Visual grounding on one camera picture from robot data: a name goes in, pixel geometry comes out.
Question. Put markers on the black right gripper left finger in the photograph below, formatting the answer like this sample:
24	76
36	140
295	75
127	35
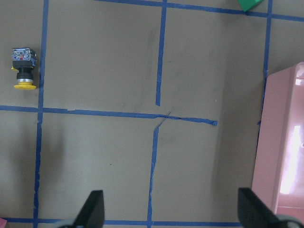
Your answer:
91	215

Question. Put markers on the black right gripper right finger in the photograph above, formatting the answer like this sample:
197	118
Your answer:
253	213

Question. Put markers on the yellow push button switch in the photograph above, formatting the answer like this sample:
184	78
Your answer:
23	62

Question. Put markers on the pink plastic tray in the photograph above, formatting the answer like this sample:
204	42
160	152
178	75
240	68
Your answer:
278	178

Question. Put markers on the pink cube near centre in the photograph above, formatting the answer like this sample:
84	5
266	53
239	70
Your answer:
3	223

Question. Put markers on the green cube near tray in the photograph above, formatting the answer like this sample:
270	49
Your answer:
246	5

